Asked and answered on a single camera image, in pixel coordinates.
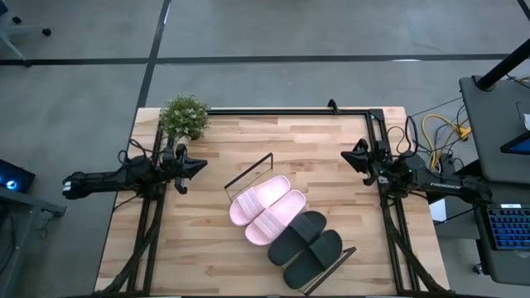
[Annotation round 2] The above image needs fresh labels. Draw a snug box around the backlit keyboard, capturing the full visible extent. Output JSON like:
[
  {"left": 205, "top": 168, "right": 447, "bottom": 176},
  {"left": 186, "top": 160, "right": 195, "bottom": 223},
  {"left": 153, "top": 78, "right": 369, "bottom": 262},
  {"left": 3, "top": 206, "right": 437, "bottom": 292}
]
[{"left": 484, "top": 202, "right": 530, "bottom": 252}]

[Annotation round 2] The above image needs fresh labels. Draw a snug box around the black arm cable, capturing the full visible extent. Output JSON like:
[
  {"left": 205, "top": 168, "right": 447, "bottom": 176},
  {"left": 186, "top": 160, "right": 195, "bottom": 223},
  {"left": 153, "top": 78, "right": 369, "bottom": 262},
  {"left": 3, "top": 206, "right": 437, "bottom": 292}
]
[
  {"left": 118, "top": 138, "right": 166, "bottom": 166},
  {"left": 387, "top": 114, "right": 422, "bottom": 158}
]

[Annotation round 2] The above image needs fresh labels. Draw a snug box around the yellow cable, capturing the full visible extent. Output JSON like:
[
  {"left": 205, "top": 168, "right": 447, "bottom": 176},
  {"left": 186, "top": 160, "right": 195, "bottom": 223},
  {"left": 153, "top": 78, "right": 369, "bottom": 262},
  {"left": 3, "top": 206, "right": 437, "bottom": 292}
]
[{"left": 421, "top": 113, "right": 473, "bottom": 171}]

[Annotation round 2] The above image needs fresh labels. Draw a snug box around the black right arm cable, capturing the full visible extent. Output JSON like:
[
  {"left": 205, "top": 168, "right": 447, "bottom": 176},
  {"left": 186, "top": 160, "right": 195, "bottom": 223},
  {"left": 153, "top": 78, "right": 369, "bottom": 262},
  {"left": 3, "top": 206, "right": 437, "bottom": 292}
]
[{"left": 387, "top": 114, "right": 422, "bottom": 158}]

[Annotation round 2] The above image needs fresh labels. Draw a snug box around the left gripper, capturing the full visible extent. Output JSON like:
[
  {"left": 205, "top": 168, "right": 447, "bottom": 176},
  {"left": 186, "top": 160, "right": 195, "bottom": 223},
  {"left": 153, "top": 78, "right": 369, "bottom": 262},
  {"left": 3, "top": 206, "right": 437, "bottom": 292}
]
[{"left": 159, "top": 151, "right": 208, "bottom": 195}]

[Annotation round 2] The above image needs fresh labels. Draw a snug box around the white paper sheet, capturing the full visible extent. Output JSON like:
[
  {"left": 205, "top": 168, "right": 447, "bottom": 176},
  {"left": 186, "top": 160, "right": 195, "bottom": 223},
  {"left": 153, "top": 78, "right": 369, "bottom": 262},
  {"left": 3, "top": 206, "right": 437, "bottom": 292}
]
[{"left": 429, "top": 198, "right": 449, "bottom": 224}]

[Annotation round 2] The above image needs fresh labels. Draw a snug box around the wooden shelf with wire frame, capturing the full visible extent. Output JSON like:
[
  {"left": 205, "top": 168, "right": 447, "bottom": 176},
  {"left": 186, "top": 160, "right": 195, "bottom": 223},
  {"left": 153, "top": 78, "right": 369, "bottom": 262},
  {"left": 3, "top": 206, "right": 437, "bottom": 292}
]
[{"left": 223, "top": 151, "right": 358, "bottom": 297}]

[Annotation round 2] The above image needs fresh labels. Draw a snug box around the green potted plant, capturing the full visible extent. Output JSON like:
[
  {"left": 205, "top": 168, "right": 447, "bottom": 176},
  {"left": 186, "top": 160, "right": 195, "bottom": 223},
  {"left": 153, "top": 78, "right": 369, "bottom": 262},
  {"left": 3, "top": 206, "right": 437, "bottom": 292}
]
[{"left": 159, "top": 94, "right": 211, "bottom": 142}]

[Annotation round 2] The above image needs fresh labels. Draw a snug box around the black aluminium table frame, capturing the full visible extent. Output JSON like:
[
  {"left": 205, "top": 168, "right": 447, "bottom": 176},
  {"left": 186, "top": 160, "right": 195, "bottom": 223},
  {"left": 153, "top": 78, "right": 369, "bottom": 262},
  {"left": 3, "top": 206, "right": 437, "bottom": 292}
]
[{"left": 94, "top": 106, "right": 452, "bottom": 298}]

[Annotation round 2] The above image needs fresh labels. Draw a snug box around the laptop with blue screen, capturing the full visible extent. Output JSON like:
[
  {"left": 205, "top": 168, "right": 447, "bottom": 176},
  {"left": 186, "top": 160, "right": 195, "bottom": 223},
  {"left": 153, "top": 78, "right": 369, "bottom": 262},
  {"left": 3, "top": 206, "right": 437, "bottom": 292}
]
[{"left": 499, "top": 131, "right": 530, "bottom": 156}]

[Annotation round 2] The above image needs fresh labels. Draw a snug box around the pink slide sandal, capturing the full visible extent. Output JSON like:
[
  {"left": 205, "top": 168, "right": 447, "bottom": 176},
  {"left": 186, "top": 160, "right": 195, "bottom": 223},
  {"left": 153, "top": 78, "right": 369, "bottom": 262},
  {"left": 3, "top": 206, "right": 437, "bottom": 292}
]
[
  {"left": 229, "top": 175, "right": 292, "bottom": 228},
  {"left": 243, "top": 189, "right": 307, "bottom": 247}
]

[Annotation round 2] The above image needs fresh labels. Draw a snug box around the black slide sandal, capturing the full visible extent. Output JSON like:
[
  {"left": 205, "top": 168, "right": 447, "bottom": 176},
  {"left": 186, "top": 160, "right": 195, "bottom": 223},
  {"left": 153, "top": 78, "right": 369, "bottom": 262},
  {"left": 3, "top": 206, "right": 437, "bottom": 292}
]
[
  {"left": 282, "top": 229, "right": 344, "bottom": 291},
  {"left": 267, "top": 210, "right": 328, "bottom": 267}
]

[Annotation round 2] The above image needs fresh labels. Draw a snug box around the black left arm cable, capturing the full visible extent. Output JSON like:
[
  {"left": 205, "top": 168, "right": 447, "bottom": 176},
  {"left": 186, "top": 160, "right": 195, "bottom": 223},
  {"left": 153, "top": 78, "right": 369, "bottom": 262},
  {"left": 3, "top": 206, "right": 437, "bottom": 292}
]
[{"left": 118, "top": 138, "right": 166, "bottom": 166}]

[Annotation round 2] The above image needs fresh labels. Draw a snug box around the black metal post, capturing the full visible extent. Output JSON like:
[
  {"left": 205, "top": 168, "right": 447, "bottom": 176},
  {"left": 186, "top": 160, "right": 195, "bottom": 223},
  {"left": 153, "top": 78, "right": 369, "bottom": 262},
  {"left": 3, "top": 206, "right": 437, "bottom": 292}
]
[{"left": 475, "top": 39, "right": 530, "bottom": 91}]

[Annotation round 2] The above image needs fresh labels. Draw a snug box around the black box with blue light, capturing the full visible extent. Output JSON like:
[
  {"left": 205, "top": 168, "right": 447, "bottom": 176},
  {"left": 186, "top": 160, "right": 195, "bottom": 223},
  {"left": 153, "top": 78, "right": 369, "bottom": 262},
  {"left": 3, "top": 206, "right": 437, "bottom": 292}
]
[{"left": 0, "top": 159, "right": 36, "bottom": 195}]

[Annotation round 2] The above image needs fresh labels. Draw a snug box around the dark grey desk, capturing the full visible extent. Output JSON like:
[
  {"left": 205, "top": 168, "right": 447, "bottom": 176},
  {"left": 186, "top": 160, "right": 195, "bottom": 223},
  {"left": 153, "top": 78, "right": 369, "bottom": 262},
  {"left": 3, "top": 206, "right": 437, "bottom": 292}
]
[{"left": 467, "top": 180, "right": 530, "bottom": 286}]

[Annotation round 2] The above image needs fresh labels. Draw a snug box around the grey metal stand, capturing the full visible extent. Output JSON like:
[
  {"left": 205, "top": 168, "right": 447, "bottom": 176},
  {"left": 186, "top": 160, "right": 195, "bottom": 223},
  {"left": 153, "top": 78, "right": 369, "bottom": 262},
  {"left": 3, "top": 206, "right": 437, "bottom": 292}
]
[{"left": 0, "top": 190, "right": 67, "bottom": 298}]

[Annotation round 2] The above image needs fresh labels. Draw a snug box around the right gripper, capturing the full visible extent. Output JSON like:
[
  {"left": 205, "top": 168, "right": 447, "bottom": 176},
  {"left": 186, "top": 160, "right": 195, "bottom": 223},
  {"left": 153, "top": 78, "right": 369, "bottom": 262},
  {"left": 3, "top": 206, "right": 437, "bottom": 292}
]
[{"left": 340, "top": 148, "right": 394, "bottom": 186}]

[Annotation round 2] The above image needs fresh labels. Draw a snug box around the grey office chair base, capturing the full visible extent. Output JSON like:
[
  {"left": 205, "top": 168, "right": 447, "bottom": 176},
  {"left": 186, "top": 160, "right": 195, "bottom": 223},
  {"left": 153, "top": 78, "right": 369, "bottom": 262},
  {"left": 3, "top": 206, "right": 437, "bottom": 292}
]
[{"left": 0, "top": 0, "right": 53, "bottom": 68}]

